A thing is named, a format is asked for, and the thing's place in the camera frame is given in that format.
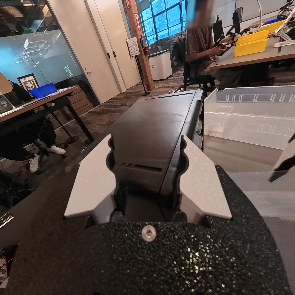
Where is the red fire extinguisher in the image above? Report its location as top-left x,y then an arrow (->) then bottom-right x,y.
141,33 -> 150,55

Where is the white double door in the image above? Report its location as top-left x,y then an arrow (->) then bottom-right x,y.
84,0 -> 141,93

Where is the framed marker sign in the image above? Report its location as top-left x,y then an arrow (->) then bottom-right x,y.
17,73 -> 39,97

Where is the wooden pillar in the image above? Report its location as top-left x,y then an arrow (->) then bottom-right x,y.
123,0 -> 155,91

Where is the clear plastic storage bin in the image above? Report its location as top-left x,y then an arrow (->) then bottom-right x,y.
203,86 -> 295,151

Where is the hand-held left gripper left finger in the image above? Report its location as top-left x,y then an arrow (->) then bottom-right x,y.
64,134 -> 119,223

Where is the brown desk with black legs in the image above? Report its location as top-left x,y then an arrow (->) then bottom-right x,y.
0,86 -> 95,144

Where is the cardboard box stack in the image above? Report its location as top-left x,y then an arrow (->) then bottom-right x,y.
44,84 -> 94,129

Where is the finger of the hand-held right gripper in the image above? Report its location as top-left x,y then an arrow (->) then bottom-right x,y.
269,132 -> 295,182

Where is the white recycling cabinet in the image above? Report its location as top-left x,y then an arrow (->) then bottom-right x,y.
148,51 -> 173,81

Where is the white sneaker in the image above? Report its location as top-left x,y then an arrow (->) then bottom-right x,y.
47,145 -> 66,155
29,154 -> 41,173

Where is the white door silver handle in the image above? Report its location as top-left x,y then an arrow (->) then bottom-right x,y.
47,0 -> 121,105

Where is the large grid window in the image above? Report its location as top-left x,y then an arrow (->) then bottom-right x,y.
141,0 -> 187,44

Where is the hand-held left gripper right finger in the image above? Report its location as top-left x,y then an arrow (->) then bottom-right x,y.
177,135 -> 232,223

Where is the grey office desk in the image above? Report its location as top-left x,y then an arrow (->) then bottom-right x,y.
210,37 -> 295,90

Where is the black drawer cabinet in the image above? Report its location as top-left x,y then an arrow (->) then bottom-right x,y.
0,89 -> 205,248

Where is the black office chair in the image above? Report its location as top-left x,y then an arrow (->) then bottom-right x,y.
172,36 -> 216,91

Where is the yellow plastic bin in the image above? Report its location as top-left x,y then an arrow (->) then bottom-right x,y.
233,38 -> 269,57
260,20 -> 286,34
236,30 -> 270,45

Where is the white angled stand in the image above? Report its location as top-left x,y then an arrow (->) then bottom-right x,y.
273,14 -> 295,47

